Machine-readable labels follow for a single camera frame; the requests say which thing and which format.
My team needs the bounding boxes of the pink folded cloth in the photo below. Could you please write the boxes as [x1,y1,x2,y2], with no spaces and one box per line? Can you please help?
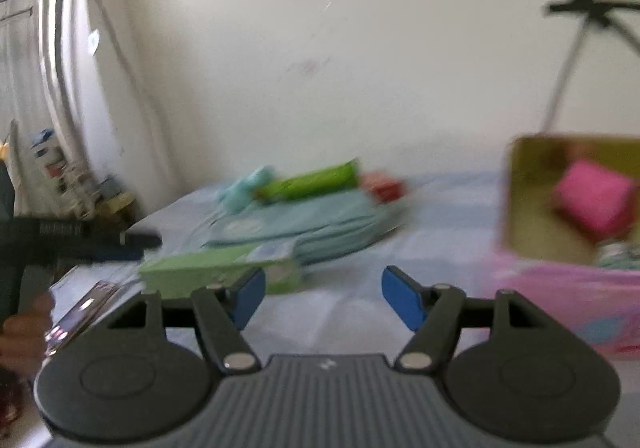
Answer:
[551,159,639,242]

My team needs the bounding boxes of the black tape cross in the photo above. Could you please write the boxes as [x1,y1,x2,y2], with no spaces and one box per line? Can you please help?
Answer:
[542,0,640,54]

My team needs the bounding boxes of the person's left hand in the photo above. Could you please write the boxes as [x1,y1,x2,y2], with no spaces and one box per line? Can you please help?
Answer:
[0,292,55,378]

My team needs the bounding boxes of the grey power cable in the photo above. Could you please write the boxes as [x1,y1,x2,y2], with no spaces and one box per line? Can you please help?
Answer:
[541,17,591,134]

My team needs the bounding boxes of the white striped curtain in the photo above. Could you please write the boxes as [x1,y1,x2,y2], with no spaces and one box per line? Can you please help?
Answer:
[36,0,90,172]

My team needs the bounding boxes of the teal zip pouch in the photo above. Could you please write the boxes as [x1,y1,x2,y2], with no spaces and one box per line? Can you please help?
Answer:
[204,189,407,265]

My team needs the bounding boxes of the small red box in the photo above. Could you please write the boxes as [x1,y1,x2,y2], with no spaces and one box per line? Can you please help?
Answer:
[359,172,406,203]

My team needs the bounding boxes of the green rectangular carton box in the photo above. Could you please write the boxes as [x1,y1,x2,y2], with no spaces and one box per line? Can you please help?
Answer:
[139,241,303,298]

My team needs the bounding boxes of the cluttered shelf items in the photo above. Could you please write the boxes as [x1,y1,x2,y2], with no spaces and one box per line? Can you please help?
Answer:
[30,128,138,229]

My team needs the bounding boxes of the green tube package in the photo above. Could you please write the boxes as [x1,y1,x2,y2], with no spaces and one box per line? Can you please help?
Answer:
[256,160,359,203]

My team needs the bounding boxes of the teal plush toy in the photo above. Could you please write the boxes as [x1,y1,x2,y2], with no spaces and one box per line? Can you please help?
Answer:
[218,165,276,214]

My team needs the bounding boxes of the pink macaron biscuit tin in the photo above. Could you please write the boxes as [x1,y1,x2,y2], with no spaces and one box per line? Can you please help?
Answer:
[483,134,639,359]

